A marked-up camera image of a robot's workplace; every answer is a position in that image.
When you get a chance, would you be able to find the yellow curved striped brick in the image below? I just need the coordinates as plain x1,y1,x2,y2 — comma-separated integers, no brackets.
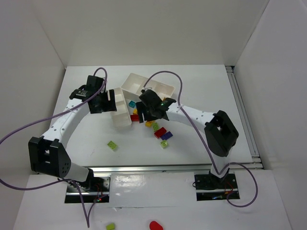
145,121,154,127

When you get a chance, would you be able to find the small teal square brick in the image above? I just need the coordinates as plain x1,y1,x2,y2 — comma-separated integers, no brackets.
128,101,136,108

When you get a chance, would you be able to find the lime brick below purple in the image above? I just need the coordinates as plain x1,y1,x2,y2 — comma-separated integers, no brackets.
160,140,168,149

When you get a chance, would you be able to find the aluminium rail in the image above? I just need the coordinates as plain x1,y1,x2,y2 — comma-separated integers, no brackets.
225,66,260,158
37,162,264,174

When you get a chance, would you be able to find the red brick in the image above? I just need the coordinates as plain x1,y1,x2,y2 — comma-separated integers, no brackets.
154,127,167,138
130,115,139,122

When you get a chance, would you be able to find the wide white divided bin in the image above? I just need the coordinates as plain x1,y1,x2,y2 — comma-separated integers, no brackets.
121,73,175,102

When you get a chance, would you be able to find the lime brick on foreground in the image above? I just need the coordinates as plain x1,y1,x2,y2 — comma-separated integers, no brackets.
106,223,116,230

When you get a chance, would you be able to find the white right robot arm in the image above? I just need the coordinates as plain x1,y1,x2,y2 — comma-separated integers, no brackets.
136,89,239,190

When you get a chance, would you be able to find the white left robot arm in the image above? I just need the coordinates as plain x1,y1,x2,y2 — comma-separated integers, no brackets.
28,75,117,191

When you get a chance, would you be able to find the aluminium right side rail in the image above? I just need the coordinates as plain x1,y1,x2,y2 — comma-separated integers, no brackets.
225,66,260,158

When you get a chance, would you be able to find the lime brick in pile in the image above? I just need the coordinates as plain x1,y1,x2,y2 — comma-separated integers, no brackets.
152,122,159,132

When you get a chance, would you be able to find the aluminium front rail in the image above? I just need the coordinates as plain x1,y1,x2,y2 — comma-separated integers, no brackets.
37,162,264,174

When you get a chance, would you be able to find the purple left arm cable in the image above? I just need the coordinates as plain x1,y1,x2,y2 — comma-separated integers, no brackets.
0,67,108,228

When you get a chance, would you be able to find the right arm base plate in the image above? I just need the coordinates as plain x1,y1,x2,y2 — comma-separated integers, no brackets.
192,173,240,201

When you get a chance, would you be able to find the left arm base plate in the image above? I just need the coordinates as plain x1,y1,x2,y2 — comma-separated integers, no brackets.
64,175,111,204

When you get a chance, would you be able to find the red rounded foreground piece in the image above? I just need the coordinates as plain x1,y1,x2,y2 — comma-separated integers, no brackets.
149,221,164,230

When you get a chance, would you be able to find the red brick by purple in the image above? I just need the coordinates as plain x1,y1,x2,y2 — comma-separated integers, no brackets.
154,127,167,138

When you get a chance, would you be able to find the lone lime brick front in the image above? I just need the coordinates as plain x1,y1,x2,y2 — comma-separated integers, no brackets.
107,141,118,151

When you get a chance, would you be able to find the narrow white divided tray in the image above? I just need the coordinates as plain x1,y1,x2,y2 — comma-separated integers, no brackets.
110,88,132,128

